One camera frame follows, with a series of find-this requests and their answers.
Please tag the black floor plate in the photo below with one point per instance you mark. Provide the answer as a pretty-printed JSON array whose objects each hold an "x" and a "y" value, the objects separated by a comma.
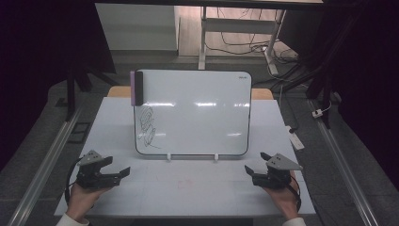
[{"x": 79, "y": 133}]

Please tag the aluminium rail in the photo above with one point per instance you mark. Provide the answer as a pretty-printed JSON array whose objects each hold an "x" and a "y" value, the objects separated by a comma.
[
  {"x": 342, "y": 163},
  {"x": 44, "y": 163}
]

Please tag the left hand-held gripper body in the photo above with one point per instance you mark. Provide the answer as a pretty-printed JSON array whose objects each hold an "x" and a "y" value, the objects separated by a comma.
[{"x": 91, "y": 180}]

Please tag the white desk frame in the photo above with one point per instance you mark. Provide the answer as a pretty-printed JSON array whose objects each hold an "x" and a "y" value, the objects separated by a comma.
[{"x": 238, "y": 25}]

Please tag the black metal stand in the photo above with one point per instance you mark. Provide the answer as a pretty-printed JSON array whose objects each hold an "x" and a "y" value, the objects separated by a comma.
[
  {"x": 71, "y": 91},
  {"x": 320, "y": 78}
]

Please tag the person's right hand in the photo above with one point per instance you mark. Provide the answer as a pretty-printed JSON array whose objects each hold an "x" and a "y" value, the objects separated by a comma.
[{"x": 284, "y": 199}]

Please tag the person's left hand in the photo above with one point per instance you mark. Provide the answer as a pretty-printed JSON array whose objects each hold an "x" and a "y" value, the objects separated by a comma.
[{"x": 82, "y": 201}]

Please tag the small white plug adaptor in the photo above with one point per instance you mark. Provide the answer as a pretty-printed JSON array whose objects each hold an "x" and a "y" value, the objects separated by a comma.
[{"x": 317, "y": 113}]

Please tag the white whiteboard stand clip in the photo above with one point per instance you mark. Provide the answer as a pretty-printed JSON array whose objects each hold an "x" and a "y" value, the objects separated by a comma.
[
  {"x": 168, "y": 157},
  {"x": 216, "y": 157}
]

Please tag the white cabinet panel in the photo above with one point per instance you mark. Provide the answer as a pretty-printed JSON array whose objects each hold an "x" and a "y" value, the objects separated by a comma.
[{"x": 138, "y": 28}]

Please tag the white table mat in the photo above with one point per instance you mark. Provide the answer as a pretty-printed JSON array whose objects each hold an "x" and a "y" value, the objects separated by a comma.
[{"x": 188, "y": 188}]

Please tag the purple and black whiteboard eraser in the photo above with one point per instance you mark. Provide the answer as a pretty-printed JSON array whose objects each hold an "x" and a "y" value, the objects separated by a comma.
[{"x": 137, "y": 88}]

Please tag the white whiteboard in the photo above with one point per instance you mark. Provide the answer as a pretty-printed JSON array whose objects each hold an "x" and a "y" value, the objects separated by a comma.
[{"x": 194, "y": 116}]

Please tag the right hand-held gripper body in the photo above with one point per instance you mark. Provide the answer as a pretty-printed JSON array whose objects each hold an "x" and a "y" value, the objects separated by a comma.
[{"x": 276, "y": 175}]

